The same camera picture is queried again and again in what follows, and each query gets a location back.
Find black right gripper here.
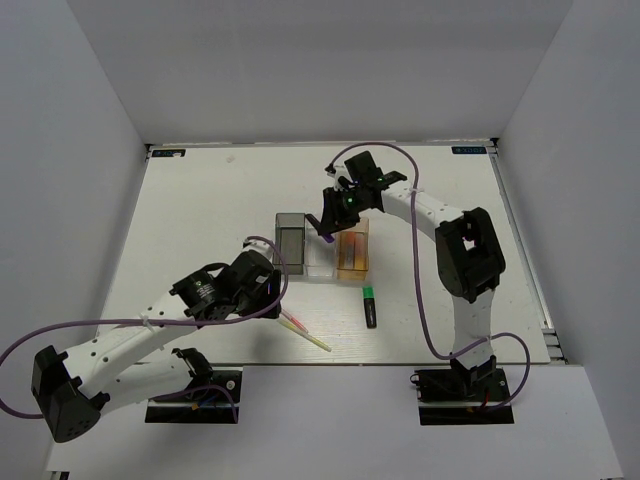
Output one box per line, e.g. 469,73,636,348
319,186,368,236

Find pink pen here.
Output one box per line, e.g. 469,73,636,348
281,309,308,333

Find purple cap black highlighter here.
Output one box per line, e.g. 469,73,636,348
305,213,335,244

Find orange yellow clear tube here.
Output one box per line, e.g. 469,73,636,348
339,232,355,270

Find dark grey transparent container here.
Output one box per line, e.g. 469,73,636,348
274,213,306,275

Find yellow pen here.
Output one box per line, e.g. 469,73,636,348
277,319,332,352

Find green cap black highlighter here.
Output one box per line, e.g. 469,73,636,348
362,286,377,329

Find orange cap clear tube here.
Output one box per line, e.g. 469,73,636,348
353,232,366,271

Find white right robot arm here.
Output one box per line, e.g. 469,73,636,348
314,151,506,399

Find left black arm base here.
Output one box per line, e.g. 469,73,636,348
145,348,243,425

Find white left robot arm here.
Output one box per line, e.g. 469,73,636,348
31,238,282,443

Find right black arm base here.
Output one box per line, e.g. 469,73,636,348
410,369,515,426

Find orange transparent container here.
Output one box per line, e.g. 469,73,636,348
336,217,369,282

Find clear transparent container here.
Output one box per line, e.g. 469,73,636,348
304,221,335,282

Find right corner label sticker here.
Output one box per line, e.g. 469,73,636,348
451,146,487,155

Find corner label sticker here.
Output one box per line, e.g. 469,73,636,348
151,149,186,158
451,146,487,155

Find left corner label sticker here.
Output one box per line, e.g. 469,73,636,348
151,149,186,158

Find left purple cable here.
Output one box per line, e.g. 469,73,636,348
0,235,289,419

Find purple cable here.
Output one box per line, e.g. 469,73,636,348
327,142,531,412
0,235,289,419

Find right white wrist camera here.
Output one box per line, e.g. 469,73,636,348
325,162,351,190

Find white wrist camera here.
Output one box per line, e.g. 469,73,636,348
325,162,351,190
242,239,274,261

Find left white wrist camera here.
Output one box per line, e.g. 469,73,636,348
242,239,274,261

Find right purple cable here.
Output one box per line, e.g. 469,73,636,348
327,142,531,412

